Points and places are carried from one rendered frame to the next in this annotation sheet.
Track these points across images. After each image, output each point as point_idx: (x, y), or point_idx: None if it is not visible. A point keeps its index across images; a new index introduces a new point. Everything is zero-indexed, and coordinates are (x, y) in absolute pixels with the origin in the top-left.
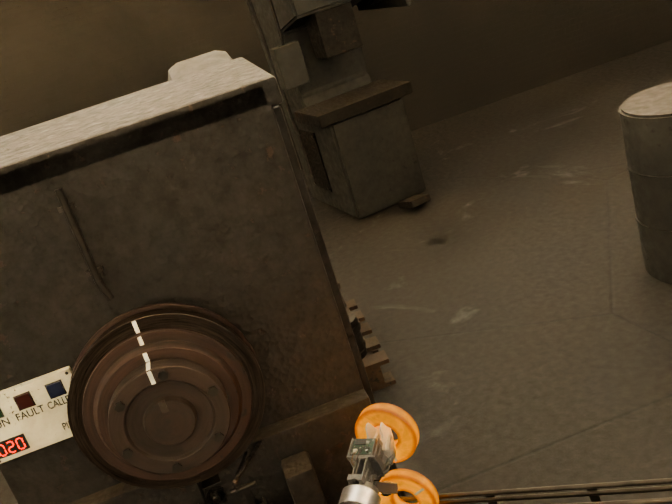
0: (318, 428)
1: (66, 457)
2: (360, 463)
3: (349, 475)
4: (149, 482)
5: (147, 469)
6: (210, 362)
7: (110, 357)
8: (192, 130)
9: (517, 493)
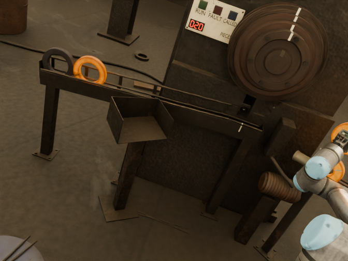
0: (305, 116)
1: (208, 47)
2: (343, 140)
3: (337, 140)
4: (237, 81)
5: (250, 74)
6: (312, 52)
7: (278, 15)
8: None
9: None
